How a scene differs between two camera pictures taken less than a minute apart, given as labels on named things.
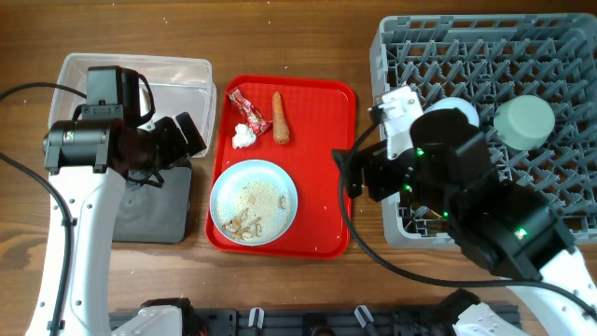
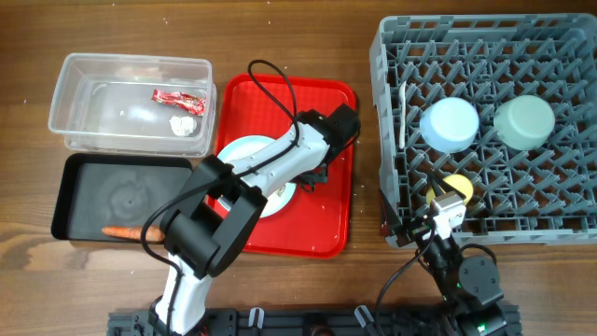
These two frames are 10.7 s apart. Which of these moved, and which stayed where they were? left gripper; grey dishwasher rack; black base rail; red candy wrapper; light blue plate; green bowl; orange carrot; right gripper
Moved: red candy wrapper; right gripper; light blue plate; left gripper; orange carrot
Stayed: black base rail; green bowl; grey dishwasher rack
